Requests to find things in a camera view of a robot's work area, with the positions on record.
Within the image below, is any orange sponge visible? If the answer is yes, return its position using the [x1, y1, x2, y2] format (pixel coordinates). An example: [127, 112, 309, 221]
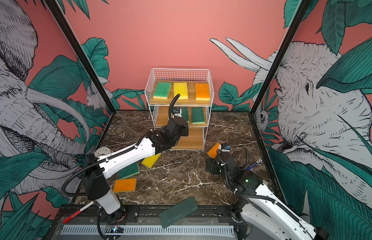
[113, 178, 137, 193]
[195, 83, 210, 101]
[207, 143, 221, 159]

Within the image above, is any dark green sponge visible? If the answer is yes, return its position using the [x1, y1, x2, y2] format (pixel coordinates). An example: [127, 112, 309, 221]
[181, 107, 189, 123]
[191, 107, 205, 125]
[118, 163, 140, 180]

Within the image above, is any bright green sponge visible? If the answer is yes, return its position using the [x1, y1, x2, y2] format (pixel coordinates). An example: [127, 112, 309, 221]
[153, 82, 172, 100]

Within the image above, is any yellow sponge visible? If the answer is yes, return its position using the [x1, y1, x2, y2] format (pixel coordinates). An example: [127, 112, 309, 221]
[174, 82, 189, 100]
[142, 154, 161, 169]

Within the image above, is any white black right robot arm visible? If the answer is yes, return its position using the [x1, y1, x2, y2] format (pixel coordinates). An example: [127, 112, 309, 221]
[206, 143, 329, 240]

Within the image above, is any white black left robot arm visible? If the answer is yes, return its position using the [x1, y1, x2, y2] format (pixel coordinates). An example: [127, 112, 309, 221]
[61, 107, 189, 215]

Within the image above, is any blue marker pen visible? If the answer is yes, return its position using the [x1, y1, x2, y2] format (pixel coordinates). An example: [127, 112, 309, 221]
[246, 159, 263, 170]

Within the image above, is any white alarm clock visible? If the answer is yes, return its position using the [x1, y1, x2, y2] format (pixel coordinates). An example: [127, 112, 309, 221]
[94, 147, 113, 158]

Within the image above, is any large dark green foam block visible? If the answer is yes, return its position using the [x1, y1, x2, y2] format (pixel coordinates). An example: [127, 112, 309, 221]
[159, 197, 199, 229]

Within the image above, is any red white marker pen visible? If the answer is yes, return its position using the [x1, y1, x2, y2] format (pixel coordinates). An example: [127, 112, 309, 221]
[63, 201, 95, 224]

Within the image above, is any white wire three-tier shelf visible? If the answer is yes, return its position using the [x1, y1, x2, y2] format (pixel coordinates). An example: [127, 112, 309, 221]
[145, 68, 215, 150]

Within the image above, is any white ribbed front rail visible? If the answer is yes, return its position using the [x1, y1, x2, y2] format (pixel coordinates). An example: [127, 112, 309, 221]
[59, 225, 235, 237]

